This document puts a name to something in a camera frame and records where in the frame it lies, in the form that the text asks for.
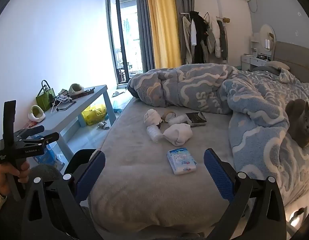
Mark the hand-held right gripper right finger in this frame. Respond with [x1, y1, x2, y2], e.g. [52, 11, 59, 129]
[203, 148, 287, 240]

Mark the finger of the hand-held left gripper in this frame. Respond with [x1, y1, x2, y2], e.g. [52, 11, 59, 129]
[15, 125, 45, 140]
[25, 132, 59, 147]

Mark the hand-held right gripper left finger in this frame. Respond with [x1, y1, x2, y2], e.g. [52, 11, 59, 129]
[21, 149, 106, 240]

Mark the blue white tissue pack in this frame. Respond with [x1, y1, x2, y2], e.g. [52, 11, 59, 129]
[167, 148, 197, 175]

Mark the white cloth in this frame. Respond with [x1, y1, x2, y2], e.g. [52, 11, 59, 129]
[163, 124, 193, 146]

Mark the black box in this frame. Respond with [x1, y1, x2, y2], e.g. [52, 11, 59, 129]
[186, 112, 207, 127]

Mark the white fluffy wad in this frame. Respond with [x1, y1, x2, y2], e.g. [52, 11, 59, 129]
[168, 115, 191, 126]

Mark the beige tape roll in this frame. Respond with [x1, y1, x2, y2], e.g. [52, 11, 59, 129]
[161, 111, 177, 123]

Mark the white tissue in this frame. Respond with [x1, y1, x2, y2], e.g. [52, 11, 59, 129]
[144, 109, 162, 125]

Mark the person's left hand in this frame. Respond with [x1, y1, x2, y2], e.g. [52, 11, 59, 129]
[0, 161, 30, 196]

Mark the blue pet food bag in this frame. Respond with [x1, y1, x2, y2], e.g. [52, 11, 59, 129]
[32, 135, 65, 170]

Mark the green white fluffy slipper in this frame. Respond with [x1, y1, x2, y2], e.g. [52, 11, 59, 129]
[69, 83, 85, 96]
[28, 105, 46, 122]

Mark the person's grey fleece clothing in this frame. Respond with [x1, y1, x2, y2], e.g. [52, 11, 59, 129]
[29, 164, 63, 181]

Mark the green handbag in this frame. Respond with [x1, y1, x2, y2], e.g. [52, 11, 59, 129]
[36, 80, 56, 111]

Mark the light blue side table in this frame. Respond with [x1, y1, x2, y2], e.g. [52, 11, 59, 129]
[18, 85, 117, 165]

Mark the yellow plastic bag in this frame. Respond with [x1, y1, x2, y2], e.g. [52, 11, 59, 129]
[81, 104, 107, 127]

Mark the bed with grey sheet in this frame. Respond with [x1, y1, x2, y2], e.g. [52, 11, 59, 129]
[90, 41, 309, 233]

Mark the dark brown stick bundle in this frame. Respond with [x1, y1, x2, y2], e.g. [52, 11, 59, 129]
[70, 87, 95, 98]

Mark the blue floor toy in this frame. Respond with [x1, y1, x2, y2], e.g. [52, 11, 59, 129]
[112, 100, 127, 114]

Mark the blue cloud-patterned fleece blanket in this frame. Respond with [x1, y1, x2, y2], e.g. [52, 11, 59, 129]
[127, 64, 309, 205]

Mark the grey cat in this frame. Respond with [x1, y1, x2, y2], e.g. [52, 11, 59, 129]
[286, 99, 309, 148]

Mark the blue squiggle-patterned quilt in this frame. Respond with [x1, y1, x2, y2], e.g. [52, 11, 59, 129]
[244, 69, 309, 103]

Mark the white vanity desk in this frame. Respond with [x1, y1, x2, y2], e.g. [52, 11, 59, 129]
[241, 34, 273, 71]

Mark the black framed balcony door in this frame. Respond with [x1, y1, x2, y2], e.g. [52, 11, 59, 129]
[106, 0, 142, 84]

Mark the beige pillow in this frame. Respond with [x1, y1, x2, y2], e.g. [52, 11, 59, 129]
[273, 60, 290, 70]

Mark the white puffer jacket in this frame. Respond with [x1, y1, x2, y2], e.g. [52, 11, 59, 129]
[207, 20, 223, 60]

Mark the grey vest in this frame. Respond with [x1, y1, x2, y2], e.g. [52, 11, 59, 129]
[217, 20, 229, 61]

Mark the beige coat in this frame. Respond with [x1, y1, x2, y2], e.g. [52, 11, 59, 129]
[182, 16, 192, 64]

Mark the white shirt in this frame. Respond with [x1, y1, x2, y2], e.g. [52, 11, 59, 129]
[190, 19, 197, 47]

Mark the round mirror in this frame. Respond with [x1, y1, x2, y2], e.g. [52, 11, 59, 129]
[260, 24, 275, 48]

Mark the yellow curtain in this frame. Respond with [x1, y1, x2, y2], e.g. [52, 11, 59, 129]
[146, 0, 181, 68]

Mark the white clothes rack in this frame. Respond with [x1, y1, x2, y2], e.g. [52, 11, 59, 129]
[180, 11, 230, 65]

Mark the black wire stand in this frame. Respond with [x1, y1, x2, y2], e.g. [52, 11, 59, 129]
[52, 94, 77, 112]

